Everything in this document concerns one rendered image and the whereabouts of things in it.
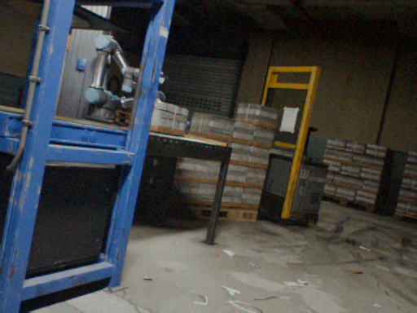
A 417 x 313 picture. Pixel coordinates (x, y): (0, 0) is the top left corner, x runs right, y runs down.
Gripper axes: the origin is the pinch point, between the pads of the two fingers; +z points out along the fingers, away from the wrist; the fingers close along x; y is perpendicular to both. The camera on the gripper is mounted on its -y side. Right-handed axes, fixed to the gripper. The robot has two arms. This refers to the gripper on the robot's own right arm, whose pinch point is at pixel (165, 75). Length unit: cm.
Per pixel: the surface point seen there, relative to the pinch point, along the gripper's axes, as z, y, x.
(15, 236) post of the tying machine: 28, 110, 148
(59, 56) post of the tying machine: 30, 40, 153
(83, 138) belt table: 22, 67, 113
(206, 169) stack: 10, 56, -126
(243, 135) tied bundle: 33, 10, -153
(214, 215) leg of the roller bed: 50, 94, -48
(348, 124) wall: 130, -154, -745
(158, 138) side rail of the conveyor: 31, 53, 51
